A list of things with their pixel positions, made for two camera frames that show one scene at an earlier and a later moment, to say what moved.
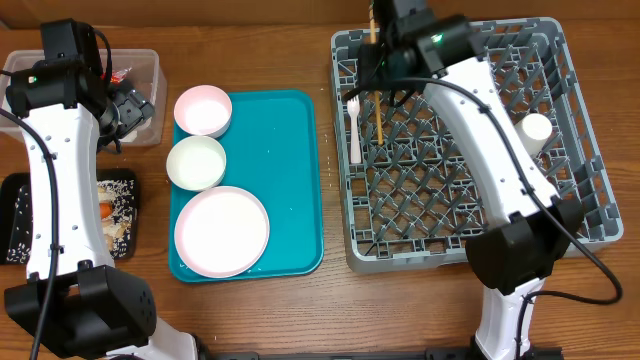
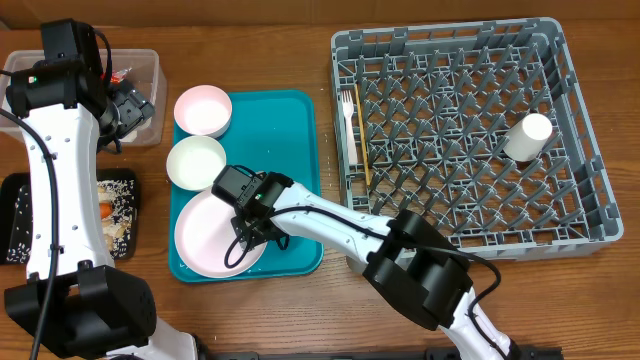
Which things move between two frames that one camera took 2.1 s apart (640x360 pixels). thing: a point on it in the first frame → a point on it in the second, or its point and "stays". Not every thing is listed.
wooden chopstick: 376,92 → 363,138
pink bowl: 203,110 stays
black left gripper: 134,109 stays
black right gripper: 366,59 → 248,235
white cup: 534,129 stays
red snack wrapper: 117,75 stays
